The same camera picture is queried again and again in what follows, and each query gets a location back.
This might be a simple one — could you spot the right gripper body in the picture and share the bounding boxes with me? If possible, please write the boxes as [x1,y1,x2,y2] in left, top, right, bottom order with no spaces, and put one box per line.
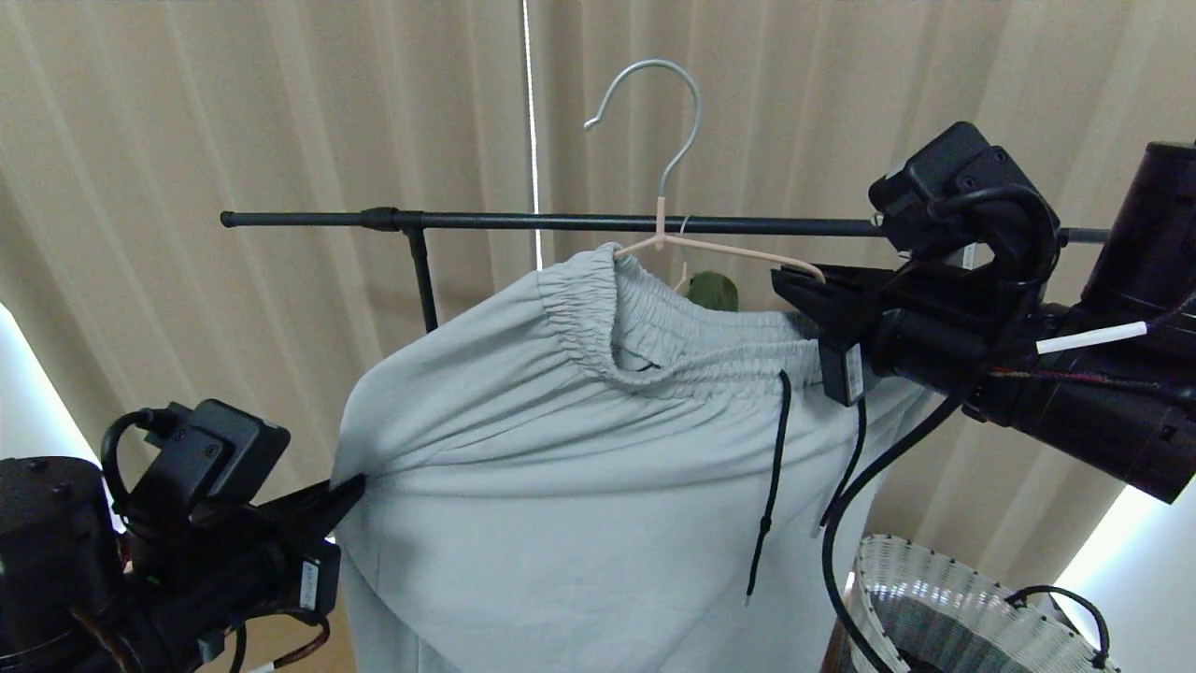
[818,307,1040,408]

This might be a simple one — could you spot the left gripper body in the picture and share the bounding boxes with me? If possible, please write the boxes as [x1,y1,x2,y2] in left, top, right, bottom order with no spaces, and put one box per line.
[131,531,343,657]

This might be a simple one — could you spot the pink clothes hanger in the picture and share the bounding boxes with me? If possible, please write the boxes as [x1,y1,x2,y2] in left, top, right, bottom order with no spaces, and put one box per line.
[671,215,694,293]
[583,59,829,284]

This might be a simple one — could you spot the green long-sleeved shirt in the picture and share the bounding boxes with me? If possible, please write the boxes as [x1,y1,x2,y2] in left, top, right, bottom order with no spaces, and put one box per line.
[687,271,739,313]

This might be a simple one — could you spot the pale grey garment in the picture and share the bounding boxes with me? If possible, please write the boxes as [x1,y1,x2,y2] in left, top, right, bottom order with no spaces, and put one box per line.
[332,243,945,673]

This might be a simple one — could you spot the white laundry basket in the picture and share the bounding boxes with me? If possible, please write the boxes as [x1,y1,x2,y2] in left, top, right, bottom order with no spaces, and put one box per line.
[822,535,1124,673]

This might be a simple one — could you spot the black clothes rack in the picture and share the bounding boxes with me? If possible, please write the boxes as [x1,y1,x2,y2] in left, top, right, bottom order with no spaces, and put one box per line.
[221,208,1115,335]

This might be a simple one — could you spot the beige curtain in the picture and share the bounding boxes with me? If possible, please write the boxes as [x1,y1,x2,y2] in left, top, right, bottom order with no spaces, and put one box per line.
[0,0,1196,590]

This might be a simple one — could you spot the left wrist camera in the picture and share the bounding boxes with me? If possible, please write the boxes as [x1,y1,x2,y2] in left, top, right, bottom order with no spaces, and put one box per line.
[126,399,292,538]

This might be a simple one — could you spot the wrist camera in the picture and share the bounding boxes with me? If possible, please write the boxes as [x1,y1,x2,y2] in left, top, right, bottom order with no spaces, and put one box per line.
[868,122,1061,281]
[126,399,292,538]

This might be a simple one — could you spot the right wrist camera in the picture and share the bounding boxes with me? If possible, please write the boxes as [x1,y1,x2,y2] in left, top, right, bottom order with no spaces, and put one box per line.
[868,122,1061,281]

